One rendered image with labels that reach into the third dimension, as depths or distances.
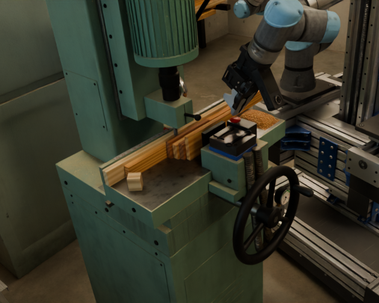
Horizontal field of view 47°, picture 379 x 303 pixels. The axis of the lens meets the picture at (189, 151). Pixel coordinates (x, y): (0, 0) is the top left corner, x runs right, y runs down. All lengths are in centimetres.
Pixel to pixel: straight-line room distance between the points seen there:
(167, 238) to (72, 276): 116
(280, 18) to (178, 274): 77
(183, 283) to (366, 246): 96
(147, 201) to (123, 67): 39
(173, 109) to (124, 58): 20
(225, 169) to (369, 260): 98
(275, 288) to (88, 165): 105
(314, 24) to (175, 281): 80
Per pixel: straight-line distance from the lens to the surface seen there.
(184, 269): 135
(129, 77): 128
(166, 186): 120
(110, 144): 145
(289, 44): 185
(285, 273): 219
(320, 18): 109
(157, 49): 114
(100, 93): 137
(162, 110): 128
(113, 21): 126
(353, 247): 205
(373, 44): 174
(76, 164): 158
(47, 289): 231
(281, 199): 151
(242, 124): 124
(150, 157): 128
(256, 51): 106
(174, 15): 112
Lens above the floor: 160
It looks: 32 degrees down
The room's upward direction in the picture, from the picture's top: 6 degrees counter-clockwise
